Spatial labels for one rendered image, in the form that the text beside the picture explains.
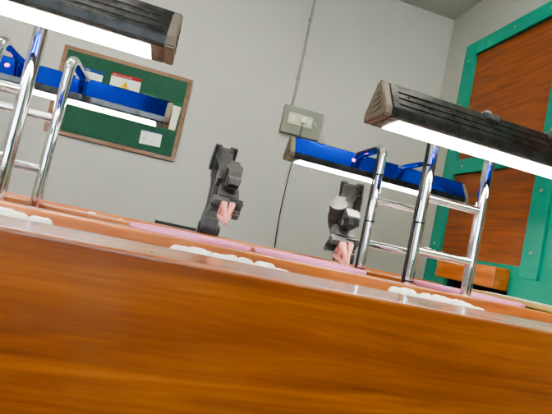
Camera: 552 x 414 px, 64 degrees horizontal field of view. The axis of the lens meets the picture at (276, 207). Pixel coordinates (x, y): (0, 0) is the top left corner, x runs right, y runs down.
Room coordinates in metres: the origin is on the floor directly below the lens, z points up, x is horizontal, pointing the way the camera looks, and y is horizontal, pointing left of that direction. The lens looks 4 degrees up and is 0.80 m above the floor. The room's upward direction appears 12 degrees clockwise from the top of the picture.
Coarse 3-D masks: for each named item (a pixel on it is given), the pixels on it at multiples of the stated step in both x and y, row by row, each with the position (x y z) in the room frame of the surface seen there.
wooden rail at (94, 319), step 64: (0, 256) 0.34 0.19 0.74; (64, 256) 0.35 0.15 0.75; (128, 256) 0.36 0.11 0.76; (192, 256) 0.43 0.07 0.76; (0, 320) 0.34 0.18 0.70; (64, 320) 0.35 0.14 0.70; (128, 320) 0.36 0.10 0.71; (192, 320) 0.37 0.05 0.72; (256, 320) 0.39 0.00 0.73; (320, 320) 0.40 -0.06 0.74; (384, 320) 0.42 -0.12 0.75; (448, 320) 0.43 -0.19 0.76; (512, 320) 0.50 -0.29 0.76; (0, 384) 0.34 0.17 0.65; (64, 384) 0.35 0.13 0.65; (128, 384) 0.36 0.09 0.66; (192, 384) 0.38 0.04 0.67; (256, 384) 0.39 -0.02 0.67; (320, 384) 0.40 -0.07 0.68; (384, 384) 0.42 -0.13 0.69; (448, 384) 0.43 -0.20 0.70; (512, 384) 0.45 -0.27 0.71
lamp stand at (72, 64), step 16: (0, 48) 0.96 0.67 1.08; (16, 48) 1.03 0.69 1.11; (0, 64) 0.97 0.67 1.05; (80, 64) 1.05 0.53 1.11; (64, 80) 0.99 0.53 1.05; (64, 96) 1.00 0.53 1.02; (32, 112) 0.98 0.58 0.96; (64, 112) 1.01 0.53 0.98; (48, 128) 0.99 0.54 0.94; (48, 144) 0.99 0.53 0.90; (16, 160) 0.98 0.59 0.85; (48, 160) 1.00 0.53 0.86; (32, 192) 0.99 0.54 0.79
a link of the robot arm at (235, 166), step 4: (228, 164) 1.45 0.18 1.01; (232, 164) 1.46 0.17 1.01; (236, 164) 1.47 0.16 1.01; (240, 164) 1.48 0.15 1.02; (228, 168) 1.44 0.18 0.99; (232, 168) 1.44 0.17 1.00; (236, 168) 1.45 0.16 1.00; (240, 168) 1.46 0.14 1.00; (224, 172) 1.47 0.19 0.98; (216, 176) 1.57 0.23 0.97; (224, 176) 1.46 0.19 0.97; (216, 180) 1.54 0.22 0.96; (220, 180) 1.53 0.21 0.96; (224, 180) 1.47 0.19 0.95; (216, 184) 1.54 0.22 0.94
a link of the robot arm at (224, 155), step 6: (216, 144) 1.72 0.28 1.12; (216, 150) 1.73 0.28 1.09; (222, 150) 1.70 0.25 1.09; (228, 150) 1.71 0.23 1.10; (234, 150) 1.74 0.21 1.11; (216, 156) 1.74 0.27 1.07; (222, 156) 1.66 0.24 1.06; (228, 156) 1.67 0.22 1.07; (234, 156) 1.75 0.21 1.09; (210, 162) 1.78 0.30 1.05; (222, 162) 1.61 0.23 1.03; (228, 162) 1.62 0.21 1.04; (210, 168) 1.78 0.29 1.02; (222, 168) 1.55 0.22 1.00; (222, 174) 1.54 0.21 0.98
